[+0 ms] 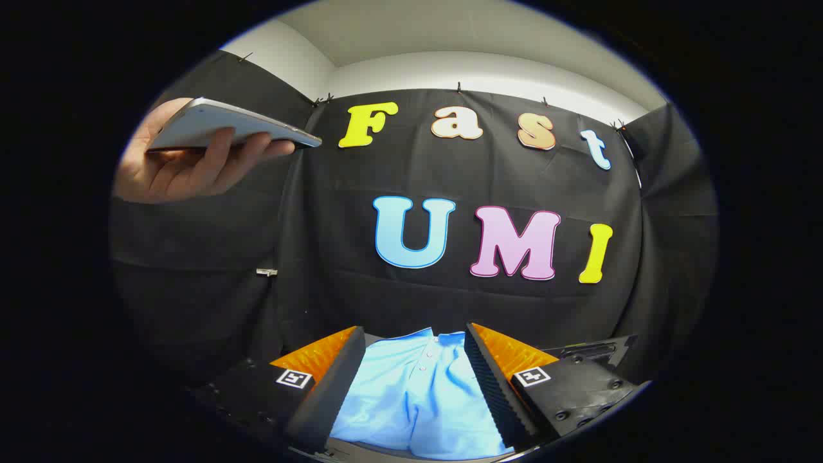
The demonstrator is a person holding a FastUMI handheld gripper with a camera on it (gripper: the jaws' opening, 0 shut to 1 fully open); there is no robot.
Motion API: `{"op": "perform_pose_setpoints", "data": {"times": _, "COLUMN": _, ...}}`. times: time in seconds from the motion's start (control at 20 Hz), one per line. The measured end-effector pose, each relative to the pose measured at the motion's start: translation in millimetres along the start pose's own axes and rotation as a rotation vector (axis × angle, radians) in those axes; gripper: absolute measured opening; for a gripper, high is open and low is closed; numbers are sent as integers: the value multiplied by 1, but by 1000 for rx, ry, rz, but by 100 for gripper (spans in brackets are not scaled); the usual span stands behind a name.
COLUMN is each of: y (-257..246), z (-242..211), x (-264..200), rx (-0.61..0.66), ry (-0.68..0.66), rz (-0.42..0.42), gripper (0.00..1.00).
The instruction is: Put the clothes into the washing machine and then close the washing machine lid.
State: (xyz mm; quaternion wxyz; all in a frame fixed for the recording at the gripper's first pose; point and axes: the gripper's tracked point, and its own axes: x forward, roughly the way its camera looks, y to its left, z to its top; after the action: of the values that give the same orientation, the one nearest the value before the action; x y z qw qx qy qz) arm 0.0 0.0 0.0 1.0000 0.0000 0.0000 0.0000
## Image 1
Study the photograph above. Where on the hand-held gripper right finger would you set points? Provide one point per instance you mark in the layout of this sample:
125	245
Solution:
492	392

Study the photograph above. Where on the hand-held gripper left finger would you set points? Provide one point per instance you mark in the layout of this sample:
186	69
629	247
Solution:
321	399

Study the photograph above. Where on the light blue polo shirt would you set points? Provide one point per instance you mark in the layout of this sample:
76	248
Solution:
418	399

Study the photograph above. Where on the white tablet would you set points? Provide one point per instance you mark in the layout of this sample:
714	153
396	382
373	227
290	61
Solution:
218	122

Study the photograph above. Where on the silver metal clip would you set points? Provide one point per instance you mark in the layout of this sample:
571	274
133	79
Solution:
267	272

